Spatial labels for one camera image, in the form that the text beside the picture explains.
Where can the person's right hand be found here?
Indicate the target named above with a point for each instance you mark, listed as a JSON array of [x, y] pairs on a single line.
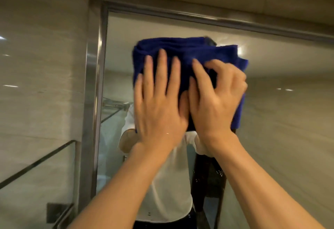
[[219, 111]]

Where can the person's left hand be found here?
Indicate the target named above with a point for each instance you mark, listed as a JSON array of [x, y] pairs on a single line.
[[159, 116]]

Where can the silver framed wall mirror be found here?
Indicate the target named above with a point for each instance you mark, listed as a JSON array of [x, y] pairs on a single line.
[[287, 119]]

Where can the blue microfibre cloth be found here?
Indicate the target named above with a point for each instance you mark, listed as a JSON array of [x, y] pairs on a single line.
[[182, 46]]

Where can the person's right forearm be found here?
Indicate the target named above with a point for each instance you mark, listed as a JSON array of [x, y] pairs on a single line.
[[261, 192]]

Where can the person's left forearm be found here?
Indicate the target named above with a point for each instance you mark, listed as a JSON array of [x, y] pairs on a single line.
[[122, 192]]

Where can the glass shower enclosure gold frame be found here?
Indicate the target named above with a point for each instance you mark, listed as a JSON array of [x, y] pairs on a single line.
[[39, 189]]

